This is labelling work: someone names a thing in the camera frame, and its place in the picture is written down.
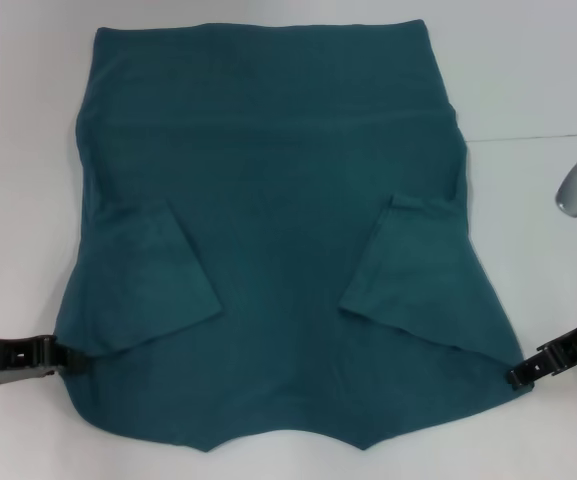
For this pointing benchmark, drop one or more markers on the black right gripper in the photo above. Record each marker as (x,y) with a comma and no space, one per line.
(575,347)

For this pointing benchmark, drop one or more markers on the teal blue shirt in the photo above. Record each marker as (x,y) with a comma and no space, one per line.
(268,200)

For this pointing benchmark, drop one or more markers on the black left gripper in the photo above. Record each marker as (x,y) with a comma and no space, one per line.
(8,352)

